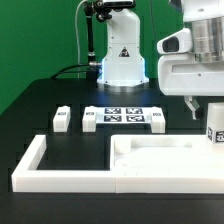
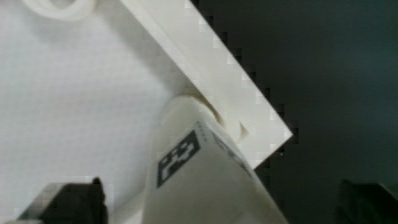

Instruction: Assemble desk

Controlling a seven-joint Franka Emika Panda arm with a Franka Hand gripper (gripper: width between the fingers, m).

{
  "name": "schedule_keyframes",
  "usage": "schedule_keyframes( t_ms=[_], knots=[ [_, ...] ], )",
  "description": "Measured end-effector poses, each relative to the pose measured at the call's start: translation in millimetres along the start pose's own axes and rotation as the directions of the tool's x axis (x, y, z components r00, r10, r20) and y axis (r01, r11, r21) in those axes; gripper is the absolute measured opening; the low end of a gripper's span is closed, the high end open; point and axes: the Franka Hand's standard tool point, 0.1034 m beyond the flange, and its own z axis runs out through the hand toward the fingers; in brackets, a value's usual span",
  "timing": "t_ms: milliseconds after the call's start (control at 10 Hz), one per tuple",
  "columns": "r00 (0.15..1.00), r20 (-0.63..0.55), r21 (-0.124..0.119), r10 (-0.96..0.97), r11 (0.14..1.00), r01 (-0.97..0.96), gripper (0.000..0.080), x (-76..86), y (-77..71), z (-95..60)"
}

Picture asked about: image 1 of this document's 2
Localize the grey thin cable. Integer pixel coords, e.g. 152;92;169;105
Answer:
75;0;88;80

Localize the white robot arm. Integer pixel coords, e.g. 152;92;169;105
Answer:
97;0;224;112

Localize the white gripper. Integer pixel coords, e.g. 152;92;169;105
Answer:
157;28;224;120

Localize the marker tag plate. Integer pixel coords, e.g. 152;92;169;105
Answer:
96;107;151;124

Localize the black cable bundle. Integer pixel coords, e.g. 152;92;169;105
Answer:
50;63;101;80

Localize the white U-shaped fence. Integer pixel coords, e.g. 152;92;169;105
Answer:
11;135;224;194

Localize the white desk top tray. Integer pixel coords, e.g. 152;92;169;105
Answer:
110;135;224;171

